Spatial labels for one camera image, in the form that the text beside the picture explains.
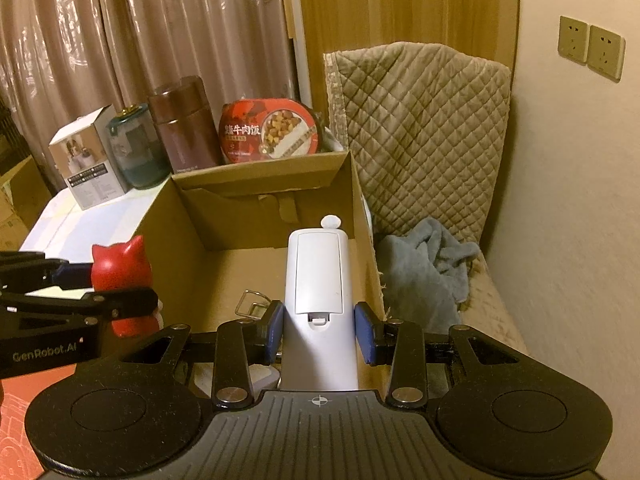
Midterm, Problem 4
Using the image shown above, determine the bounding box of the wooden door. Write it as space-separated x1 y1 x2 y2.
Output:
295 0 522 128

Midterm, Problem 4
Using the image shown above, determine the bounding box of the red printed cardboard mat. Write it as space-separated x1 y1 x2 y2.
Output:
0 360 77 480

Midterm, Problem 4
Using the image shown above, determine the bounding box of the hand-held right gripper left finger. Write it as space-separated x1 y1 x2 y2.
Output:
120 300 286 411

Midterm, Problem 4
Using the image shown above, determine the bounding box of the red cat figurine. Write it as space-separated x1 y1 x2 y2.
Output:
91 236 167 339

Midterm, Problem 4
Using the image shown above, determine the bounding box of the brown cardboard box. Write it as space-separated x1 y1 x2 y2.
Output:
140 150 389 392

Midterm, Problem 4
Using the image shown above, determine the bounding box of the red instant food bowl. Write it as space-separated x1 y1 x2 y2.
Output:
218 98 324 164

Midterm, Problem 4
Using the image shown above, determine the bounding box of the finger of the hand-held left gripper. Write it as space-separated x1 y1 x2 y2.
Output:
0 251 97 294
0 287 159 322

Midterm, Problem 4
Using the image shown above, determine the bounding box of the large cardboard box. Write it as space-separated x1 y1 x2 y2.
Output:
0 155 52 257

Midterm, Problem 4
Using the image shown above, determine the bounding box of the beige curtain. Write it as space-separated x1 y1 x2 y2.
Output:
0 0 302 201

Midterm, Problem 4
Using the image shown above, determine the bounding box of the white square night light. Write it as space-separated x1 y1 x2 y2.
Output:
192 360 281 401

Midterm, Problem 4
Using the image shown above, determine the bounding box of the white product box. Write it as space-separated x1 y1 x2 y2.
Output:
48 105 129 210

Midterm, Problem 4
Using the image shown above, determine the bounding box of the green glass jar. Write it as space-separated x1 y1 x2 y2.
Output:
109 104 169 190

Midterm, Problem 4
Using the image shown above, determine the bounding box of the beige wall socket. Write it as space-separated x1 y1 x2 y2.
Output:
557 15 592 64
586 24 627 84

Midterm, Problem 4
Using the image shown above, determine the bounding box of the grey towel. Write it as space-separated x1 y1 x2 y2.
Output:
377 217 484 334

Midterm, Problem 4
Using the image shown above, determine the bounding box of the white handheld device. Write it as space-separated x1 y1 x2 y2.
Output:
277 215 362 392

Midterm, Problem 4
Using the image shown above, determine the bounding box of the brown metal canister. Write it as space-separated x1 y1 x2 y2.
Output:
149 76 224 174

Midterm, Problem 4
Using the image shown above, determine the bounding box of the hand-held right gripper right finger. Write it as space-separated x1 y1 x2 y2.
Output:
354 302 519 409

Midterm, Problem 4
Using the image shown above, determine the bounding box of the quilted beige chair cover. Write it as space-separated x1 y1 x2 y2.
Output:
322 42 532 356

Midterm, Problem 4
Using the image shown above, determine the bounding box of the metal wire holder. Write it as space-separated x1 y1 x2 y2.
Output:
235 289 274 319

